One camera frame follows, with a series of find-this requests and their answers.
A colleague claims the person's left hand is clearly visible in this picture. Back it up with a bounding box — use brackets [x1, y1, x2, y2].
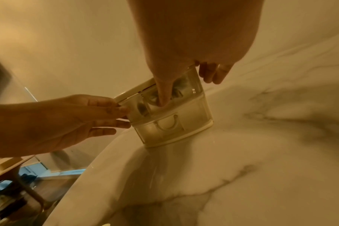
[0, 94, 132, 158]

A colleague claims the person's right hand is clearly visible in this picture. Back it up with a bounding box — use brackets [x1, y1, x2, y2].
[127, 0, 264, 108]

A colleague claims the clear plastic dust bin container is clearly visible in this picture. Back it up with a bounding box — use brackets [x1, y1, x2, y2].
[114, 66, 215, 149]

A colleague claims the beige framed chair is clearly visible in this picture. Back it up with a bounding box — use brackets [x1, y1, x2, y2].
[0, 155, 48, 222]

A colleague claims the blue mat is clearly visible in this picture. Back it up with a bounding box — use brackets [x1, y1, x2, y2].
[19, 166, 85, 180]

